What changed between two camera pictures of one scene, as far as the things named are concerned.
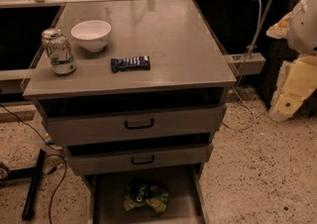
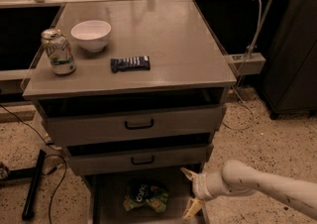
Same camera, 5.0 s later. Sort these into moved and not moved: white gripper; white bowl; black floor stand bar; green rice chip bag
Moved: white gripper
Not moved: green rice chip bag; white bowl; black floor stand bar
